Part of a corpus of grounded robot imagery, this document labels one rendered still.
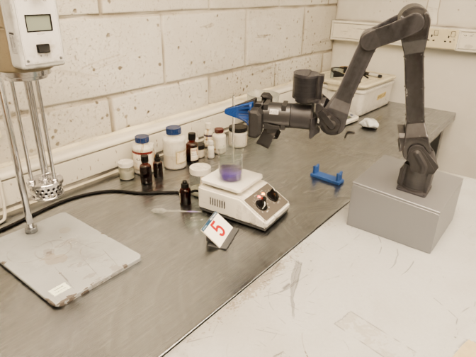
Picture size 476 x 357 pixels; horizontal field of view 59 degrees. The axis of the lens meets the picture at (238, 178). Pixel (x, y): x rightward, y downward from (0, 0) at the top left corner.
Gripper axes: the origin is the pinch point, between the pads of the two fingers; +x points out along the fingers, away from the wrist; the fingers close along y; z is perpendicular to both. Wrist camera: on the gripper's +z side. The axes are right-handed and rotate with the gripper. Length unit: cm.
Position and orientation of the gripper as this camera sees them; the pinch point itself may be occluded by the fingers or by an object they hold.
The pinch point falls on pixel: (239, 112)
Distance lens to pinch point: 100.9
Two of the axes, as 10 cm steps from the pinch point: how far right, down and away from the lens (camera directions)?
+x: -9.8, -1.0, 1.8
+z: -0.1, 9.1, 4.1
